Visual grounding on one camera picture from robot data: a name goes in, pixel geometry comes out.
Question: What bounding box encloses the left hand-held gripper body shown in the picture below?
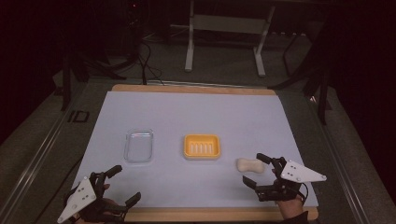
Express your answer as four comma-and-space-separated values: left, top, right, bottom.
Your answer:
56, 172, 129, 224

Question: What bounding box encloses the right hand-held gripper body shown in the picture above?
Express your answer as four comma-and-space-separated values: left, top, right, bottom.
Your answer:
255, 156, 328, 203

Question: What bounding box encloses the person's left hand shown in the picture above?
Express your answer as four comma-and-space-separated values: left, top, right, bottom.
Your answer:
74, 183, 127, 224

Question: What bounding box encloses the person's right hand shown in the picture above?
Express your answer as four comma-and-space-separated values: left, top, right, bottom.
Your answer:
271, 167, 306, 220

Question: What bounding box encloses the clear plastic container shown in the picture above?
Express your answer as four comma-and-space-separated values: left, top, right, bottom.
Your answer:
123, 128, 155, 164

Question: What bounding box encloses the yellow soap dish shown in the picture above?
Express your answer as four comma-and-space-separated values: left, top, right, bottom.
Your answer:
182, 133, 222, 161

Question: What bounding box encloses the light blue table mat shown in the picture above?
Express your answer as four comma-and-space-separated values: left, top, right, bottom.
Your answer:
72, 91, 319, 209

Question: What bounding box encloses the black tripod stand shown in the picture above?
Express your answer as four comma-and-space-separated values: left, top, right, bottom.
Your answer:
268, 18, 333, 126
59, 46, 129, 112

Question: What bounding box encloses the wooden table board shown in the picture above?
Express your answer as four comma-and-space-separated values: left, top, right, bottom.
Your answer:
110, 83, 319, 223

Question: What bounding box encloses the grey metal stand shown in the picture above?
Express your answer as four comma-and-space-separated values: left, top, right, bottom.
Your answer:
184, 0, 277, 78

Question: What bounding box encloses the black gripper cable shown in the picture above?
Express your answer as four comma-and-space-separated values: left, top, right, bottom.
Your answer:
299, 182, 310, 203

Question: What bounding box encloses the black floor cable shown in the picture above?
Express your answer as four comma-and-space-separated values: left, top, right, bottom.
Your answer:
136, 38, 165, 86

